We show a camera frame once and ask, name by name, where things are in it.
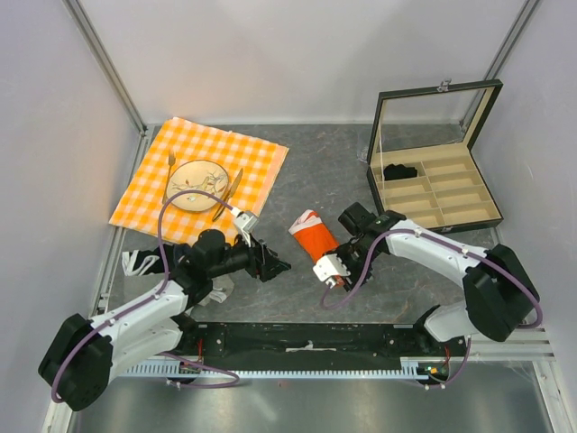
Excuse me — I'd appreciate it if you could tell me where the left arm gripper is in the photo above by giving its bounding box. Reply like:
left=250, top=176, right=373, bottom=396
left=208, top=228, right=290, bottom=281

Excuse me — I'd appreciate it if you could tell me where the orange boxer underwear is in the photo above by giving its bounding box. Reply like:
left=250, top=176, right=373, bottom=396
left=288, top=209, right=339, bottom=263

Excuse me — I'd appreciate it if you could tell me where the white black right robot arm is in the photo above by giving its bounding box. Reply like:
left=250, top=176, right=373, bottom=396
left=329, top=202, right=543, bottom=355

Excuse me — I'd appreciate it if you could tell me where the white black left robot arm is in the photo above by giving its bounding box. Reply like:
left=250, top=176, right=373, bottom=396
left=38, top=229, right=291, bottom=411

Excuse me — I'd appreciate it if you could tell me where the white grey underwear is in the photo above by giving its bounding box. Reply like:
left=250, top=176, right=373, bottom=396
left=198, top=275, right=234, bottom=307

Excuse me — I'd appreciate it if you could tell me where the black rolled underwear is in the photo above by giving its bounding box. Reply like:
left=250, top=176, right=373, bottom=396
left=383, top=164, right=418, bottom=181

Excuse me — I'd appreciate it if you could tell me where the grey underwear pile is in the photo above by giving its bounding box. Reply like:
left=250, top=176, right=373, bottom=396
left=121, top=250, right=163, bottom=302

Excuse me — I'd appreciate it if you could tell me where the gold table knife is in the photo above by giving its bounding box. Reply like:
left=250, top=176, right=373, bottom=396
left=212, top=169, right=243, bottom=222

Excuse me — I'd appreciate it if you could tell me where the orange checkered tablecloth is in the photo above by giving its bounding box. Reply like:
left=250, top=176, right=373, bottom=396
left=109, top=117, right=289, bottom=244

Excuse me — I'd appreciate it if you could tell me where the beige decorated plate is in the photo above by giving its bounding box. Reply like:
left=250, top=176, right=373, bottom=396
left=168, top=160, right=229, bottom=213

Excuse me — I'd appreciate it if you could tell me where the black compartment storage box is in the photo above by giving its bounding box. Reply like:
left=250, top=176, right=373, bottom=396
left=366, top=79, right=503, bottom=234

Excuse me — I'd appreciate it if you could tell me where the gold fork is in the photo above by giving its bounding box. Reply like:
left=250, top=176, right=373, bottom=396
left=161, top=150, right=176, bottom=204

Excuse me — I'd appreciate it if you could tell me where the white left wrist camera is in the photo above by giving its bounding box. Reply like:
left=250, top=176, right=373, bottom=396
left=231, top=207, right=259, bottom=246

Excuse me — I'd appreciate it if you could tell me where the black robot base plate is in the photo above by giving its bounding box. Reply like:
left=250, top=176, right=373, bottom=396
left=170, top=320, right=469, bottom=362

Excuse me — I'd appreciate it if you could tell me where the grey slotted cable duct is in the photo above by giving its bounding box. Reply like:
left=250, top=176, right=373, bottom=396
left=120, top=357, right=448, bottom=381

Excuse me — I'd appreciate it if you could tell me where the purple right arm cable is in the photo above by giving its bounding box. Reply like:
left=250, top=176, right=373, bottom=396
left=319, top=228, right=542, bottom=392

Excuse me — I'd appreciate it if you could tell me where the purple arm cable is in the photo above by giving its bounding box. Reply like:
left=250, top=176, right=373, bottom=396
left=319, top=228, right=542, bottom=392
left=50, top=190, right=243, bottom=402

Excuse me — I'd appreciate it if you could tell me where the aluminium frame rail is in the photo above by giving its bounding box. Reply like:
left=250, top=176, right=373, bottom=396
left=62, top=322, right=558, bottom=362

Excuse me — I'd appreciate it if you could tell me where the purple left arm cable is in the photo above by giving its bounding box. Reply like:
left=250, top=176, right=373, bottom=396
left=50, top=190, right=243, bottom=402

